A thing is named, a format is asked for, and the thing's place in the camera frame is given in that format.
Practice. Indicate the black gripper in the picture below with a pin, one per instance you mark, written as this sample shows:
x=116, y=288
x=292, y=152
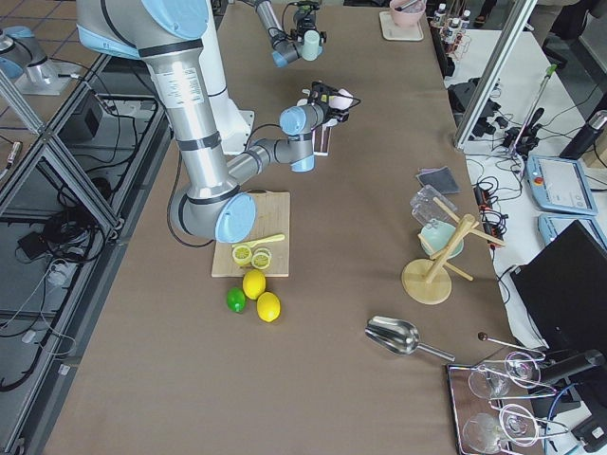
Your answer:
x=328, y=110
x=303, y=22

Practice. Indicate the pink plastic cup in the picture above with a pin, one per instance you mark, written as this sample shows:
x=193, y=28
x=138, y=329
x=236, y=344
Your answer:
x=341, y=100

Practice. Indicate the green plastic cup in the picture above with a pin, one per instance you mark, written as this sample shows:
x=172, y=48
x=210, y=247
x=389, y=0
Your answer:
x=312, y=46

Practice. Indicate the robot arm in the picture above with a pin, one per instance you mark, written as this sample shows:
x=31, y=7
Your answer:
x=284, y=50
x=177, y=42

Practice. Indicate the white rabbit tray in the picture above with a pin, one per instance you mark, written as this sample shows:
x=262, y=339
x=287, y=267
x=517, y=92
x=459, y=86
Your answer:
x=406, y=29

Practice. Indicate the pink bowl of ice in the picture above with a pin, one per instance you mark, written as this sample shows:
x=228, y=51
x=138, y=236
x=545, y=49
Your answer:
x=407, y=13

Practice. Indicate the bamboo cutting board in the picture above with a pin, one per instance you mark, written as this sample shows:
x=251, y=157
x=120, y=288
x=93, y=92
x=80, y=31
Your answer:
x=273, y=218

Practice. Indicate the grey folded cloth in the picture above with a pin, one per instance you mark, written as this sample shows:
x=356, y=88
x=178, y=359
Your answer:
x=439, y=178

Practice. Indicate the clear glass on stand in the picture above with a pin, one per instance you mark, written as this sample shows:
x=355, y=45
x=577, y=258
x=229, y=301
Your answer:
x=426, y=211

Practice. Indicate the yellow plastic knife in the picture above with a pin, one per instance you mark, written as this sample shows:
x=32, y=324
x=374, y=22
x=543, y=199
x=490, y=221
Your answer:
x=265, y=240

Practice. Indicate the lemon slice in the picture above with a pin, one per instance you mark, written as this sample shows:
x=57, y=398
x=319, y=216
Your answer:
x=261, y=258
x=241, y=254

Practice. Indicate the green bowl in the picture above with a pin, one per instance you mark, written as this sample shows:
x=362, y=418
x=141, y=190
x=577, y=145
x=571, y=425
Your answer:
x=436, y=234

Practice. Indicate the whole lemon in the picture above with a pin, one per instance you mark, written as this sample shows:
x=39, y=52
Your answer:
x=268, y=307
x=254, y=284

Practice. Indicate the green lime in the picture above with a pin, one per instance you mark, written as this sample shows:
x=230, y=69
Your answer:
x=236, y=300

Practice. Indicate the metal ice scoop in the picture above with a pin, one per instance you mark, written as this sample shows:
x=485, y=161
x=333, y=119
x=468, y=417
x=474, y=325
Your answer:
x=400, y=337

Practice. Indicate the teach pendant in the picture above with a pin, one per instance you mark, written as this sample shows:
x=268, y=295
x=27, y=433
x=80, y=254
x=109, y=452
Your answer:
x=551, y=225
x=559, y=185

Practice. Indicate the black laptop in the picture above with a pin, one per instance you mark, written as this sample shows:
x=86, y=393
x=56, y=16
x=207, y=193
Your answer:
x=564, y=291

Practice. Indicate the wine glass rack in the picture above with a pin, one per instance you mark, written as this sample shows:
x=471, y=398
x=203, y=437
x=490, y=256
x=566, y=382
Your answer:
x=492, y=405

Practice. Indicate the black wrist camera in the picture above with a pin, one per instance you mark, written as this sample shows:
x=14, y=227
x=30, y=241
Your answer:
x=320, y=92
x=305, y=9

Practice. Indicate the white wire cup rack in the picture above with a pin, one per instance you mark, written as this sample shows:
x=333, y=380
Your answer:
x=322, y=140

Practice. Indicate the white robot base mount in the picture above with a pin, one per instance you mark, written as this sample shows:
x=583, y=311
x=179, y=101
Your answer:
x=233, y=125

